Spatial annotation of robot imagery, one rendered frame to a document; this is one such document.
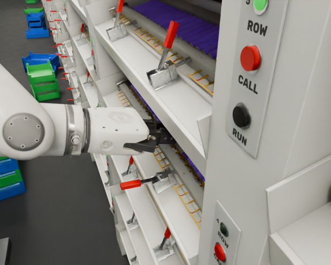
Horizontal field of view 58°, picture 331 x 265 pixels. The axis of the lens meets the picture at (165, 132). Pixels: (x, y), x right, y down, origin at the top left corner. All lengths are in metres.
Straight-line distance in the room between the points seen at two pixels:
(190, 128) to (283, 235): 0.16
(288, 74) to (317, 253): 0.12
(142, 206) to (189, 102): 0.46
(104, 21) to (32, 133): 0.50
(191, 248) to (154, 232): 0.28
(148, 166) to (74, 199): 1.10
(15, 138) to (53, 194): 1.35
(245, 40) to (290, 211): 0.12
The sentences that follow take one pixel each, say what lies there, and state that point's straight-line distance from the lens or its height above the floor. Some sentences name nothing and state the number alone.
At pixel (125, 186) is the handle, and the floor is 0.79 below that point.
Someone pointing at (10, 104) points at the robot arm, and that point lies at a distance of 0.40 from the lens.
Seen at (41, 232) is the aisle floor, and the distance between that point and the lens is 1.57.
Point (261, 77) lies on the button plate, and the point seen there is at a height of 1.06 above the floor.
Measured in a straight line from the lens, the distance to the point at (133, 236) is 1.00.
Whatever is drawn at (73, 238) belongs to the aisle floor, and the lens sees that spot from 1.50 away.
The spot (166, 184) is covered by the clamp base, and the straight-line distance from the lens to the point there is 0.54.
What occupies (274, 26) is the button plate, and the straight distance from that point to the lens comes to 0.19.
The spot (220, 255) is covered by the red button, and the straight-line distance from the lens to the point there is 0.32.
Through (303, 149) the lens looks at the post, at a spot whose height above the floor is 1.03.
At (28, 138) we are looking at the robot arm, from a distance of 0.39.
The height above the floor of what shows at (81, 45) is 0.76.
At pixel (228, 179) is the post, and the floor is 0.96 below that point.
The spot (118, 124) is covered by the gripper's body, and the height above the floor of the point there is 0.88.
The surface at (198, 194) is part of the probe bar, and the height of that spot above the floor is 0.79.
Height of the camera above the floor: 1.13
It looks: 33 degrees down
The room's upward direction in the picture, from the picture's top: straight up
